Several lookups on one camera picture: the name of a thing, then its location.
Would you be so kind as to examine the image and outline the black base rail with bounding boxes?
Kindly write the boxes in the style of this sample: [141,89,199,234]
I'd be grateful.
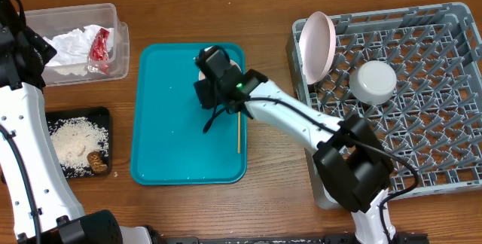
[159,233,429,244]

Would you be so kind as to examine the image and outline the wooden chopstick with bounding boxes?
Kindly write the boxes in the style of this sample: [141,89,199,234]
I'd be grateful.
[237,112,241,154]

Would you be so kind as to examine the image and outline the clear plastic bin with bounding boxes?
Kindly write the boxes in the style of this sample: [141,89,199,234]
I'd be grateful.
[26,3,130,87]

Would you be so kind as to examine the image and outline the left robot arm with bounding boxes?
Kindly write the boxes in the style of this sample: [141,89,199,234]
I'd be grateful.
[1,0,163,243]

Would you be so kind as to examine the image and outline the white napkin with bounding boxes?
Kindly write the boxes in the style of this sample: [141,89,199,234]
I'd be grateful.
[44,25,115,76]

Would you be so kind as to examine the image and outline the pink plate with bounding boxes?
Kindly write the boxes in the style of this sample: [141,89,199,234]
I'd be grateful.
[299,11,336,84]

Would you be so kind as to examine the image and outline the brown food piece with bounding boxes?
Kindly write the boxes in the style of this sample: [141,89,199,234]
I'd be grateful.
[87,151,108,174]

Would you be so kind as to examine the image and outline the black tray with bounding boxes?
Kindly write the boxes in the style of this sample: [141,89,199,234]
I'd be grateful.
[46,106,113,178]

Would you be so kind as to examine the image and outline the teal serving tray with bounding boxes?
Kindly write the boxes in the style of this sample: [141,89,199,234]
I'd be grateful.
[130,43,247,185]

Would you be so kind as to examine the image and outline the rice leftovers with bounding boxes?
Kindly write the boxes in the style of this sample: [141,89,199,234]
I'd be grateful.
[47,117,109,178]

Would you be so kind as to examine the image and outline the red snack wrapper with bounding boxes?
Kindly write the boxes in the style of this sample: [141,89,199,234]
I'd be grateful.
[88,28,109,75]

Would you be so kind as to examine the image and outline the grey bowl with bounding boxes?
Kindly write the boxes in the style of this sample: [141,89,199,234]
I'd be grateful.
[349,60,397,105]

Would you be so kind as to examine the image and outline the pink bowl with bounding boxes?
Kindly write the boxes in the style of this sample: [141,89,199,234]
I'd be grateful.
[198,59,241,81]

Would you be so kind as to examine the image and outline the grey dishwasher rack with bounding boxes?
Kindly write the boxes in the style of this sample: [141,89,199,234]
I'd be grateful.
[286,2,481,198]

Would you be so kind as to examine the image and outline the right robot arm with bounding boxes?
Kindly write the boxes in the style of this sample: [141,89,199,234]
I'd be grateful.
[194,67,428,243]

